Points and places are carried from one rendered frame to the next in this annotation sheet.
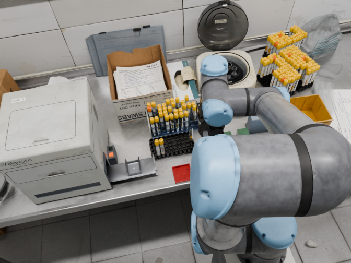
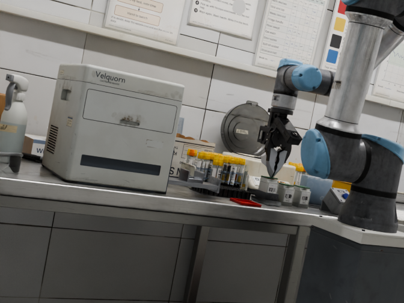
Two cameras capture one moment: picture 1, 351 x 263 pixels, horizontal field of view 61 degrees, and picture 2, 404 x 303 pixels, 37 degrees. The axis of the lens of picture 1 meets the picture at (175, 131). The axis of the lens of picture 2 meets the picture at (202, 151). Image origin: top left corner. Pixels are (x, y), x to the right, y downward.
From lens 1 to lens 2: 152 cm
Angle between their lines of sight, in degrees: 54
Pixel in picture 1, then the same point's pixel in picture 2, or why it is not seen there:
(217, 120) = (309, 78)
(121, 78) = not seen: hidden behind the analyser
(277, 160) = not seen: outside the picture
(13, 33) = (26, 68)
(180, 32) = (197, 137)
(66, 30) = not seen: hidden behind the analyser
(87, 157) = (173, 107)
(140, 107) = (175, 157)
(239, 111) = (325, 79)
